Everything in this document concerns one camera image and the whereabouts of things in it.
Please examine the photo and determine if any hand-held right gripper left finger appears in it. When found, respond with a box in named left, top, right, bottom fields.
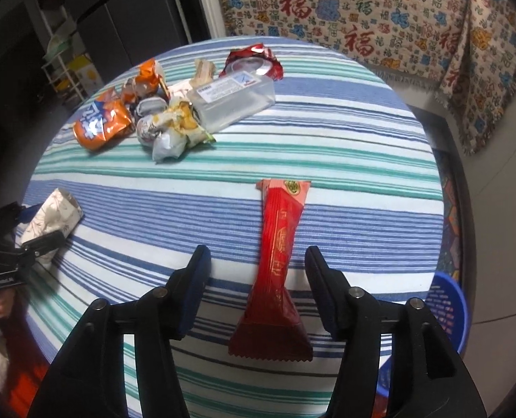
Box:
left=27, top=245, right=213, bottom=418

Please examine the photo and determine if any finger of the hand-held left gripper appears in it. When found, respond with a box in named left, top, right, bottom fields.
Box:
left=0, top=201, right=39, bottom=232
left=15, top=231, right=66, bottom=267

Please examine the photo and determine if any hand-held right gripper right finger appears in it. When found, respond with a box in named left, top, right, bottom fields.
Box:
left=304, top=245, right=487, bottom=418

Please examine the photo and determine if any white floral paper packet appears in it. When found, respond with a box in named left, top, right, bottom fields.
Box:
left=20, top=188, right=84, bottom=271

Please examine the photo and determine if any long red snack wrapper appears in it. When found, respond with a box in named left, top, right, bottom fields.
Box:
left=227, top=178, right=314, bottom=362

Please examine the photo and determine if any blue plastic basket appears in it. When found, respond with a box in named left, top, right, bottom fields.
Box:
left=373, top=270, right=469, bottom=418

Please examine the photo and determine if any orange red object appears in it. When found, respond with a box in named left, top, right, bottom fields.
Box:
left=4, top=321, right=50, bottom=403

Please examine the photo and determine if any orange snack bag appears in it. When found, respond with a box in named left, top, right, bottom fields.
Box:
left=73, top=88, right=136, bottom=152

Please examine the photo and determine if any silver grey wrapper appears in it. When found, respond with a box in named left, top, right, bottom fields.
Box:
left=152, top=128, right=185, bottom=165

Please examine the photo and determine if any round foil wrapper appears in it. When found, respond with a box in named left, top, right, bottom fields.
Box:
left=136, top=96, right=169, bottom=117
left=135, top=115, right=164, bottom=145

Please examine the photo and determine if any yellow box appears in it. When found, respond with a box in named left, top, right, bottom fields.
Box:
left=68, top=54, right=100, bottom=93

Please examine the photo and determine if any yellow green snack wrapper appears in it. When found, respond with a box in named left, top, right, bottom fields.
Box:
left=166, top=98, right=216, bottom=148

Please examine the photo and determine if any small orange wrapper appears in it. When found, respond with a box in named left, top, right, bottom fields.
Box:
left=121, top=78, right=144, bottom=104

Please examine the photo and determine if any green container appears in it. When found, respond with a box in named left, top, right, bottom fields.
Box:
left=44, top=34, right=74, bottom=60

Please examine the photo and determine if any clear plastic box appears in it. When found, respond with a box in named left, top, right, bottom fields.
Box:
left=186, top=74, right=277, bottom=133

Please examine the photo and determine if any crushed red can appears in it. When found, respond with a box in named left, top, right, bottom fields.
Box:
left=220, top=42, right=283, bottom=81

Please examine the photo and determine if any dark grey refrigerator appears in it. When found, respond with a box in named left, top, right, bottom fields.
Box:
left=73, top=0, right=198, bottom=75

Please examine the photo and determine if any printed sofa blanket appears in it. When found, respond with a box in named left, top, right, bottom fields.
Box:
left=212, top=0, right=516, bottom=155

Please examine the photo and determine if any white wire rack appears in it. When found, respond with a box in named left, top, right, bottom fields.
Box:
left=40, top=9, right=98, bottom=106

